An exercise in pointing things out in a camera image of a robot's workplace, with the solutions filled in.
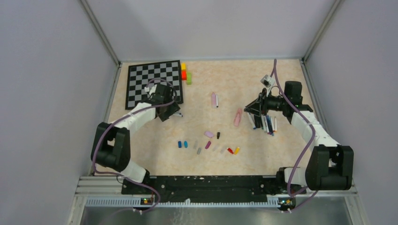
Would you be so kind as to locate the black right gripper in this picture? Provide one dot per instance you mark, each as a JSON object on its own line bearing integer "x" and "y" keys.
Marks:
{"x": 260, "y": 106}

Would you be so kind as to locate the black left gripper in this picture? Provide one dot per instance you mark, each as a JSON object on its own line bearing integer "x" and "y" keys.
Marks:
{"x": 174, "y": 107}

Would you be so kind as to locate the black blue highlighter marker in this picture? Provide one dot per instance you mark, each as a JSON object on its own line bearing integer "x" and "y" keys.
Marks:
{"x": 256, "y": 121}

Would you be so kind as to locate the green transparent pen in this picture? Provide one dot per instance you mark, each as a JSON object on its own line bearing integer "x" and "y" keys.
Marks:
{"x": 261, "y": 122}

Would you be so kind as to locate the white grey marker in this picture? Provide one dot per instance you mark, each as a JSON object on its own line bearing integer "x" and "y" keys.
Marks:
{"x": 265, "y": 124}

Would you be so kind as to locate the red capped white pen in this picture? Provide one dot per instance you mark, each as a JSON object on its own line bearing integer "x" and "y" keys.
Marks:
{"x": 271, "y": 122}

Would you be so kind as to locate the dark blue pen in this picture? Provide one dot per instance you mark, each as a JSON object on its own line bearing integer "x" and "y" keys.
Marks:
{"x": 268, "y": 125}

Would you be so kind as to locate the pink highlighter marker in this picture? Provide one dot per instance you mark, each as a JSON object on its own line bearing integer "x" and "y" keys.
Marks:
{"x": 238, "y": 117}

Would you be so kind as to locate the pink marker cap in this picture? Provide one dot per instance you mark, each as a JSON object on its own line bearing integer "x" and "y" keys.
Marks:
{"x": 208, "y": 134}

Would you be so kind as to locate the magenta pen cap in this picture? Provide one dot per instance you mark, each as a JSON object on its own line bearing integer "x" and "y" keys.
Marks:
{"x": 207, "y": 145}

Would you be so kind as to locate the white pen blue cap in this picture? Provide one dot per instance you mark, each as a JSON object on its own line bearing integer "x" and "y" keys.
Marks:
{"x": 251, "y": 121}

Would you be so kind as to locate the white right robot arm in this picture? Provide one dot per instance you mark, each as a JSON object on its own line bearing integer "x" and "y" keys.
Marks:
{"x": 330, "y": 166}

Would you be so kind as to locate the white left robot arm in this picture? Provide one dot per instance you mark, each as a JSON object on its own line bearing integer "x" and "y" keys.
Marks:
{"x": 111, "y": 145}

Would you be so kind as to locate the black and grey chessboard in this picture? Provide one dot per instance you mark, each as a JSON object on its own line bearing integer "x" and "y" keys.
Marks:
{"x": 140, "y": 75}

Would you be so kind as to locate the orange toy block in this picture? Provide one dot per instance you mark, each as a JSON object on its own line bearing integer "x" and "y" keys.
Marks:
{"x": 183, "y": 75}

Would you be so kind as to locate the green toy block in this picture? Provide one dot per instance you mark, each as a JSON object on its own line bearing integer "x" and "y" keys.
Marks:
{"x": 188, "y": 78}

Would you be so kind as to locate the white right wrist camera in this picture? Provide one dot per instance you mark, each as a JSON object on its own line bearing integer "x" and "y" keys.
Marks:
{"x": 268, "y": 80}

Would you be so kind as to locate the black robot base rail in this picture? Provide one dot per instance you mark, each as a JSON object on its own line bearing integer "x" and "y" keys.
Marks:
{"x": 210, "y": 189}

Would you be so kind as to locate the grey slotted cable duct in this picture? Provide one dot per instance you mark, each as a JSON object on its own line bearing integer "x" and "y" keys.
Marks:
{"x": 138, "y": 202}

